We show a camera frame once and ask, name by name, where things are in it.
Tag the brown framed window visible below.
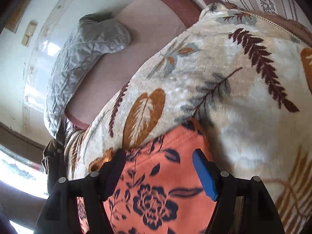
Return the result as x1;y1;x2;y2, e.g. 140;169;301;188
1;123;48;233

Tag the grey quilted pillow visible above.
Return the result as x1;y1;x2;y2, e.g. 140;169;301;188
44;13;131;138

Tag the beige wall switch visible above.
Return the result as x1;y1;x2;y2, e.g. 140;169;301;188
21;21;38;47

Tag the orange black floral garment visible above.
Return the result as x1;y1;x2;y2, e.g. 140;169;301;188
76;118;221;234

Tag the pink bed sheet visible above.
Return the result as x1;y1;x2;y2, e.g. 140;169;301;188
65;0;200;129

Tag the dark brown fleece garment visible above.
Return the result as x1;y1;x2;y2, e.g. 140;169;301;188
41;117;69;194

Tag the cream leaf pattern blanket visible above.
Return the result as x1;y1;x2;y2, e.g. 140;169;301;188
68;3;311;233

